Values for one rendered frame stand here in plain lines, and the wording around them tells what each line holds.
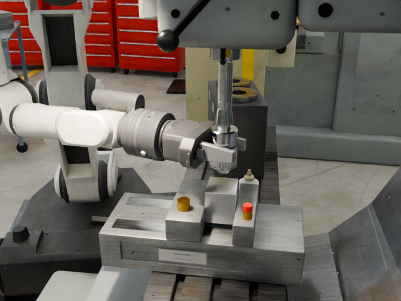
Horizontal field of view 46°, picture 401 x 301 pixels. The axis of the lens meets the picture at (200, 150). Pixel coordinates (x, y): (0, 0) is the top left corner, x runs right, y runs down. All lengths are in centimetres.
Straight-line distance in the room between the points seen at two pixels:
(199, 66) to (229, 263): 183
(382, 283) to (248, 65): 181
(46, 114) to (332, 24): 57
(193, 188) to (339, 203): 216
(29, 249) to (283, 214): 88
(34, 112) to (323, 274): 64
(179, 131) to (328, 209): 217
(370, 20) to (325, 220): 223
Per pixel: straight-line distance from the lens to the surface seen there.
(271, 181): 116
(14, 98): 104
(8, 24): 399
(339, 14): 63
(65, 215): 175
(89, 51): 580
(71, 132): 89
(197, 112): 263
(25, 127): 100
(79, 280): 119
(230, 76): 76
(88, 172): 160
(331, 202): 300
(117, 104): 88
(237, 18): 65
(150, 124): 83
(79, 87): 141
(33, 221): 174
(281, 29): 65
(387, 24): 65
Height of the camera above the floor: 145
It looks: 24 degrees down
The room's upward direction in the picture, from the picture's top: straight up
